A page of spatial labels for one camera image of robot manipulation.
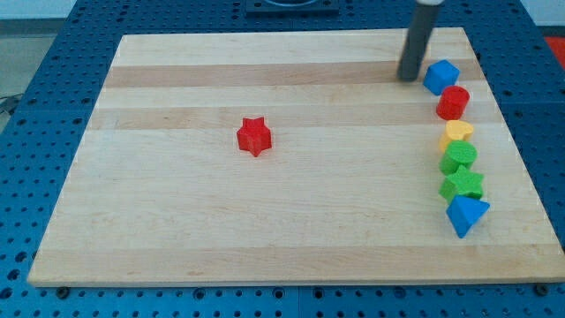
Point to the blue cube block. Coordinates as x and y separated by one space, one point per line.
440 75

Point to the wooden board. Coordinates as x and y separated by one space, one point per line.
159 193

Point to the red star block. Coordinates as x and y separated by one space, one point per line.
254 136

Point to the yellow heart block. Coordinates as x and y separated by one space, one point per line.
455 130

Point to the green cylinder block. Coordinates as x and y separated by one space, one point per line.
458 153

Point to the red cylinder block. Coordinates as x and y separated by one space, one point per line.
452 103

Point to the green star block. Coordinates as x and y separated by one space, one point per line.
462 182

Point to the blue triangle block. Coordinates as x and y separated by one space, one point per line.
464 212

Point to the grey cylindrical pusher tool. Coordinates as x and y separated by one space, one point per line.
419 32

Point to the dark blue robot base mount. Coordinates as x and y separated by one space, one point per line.
261 7

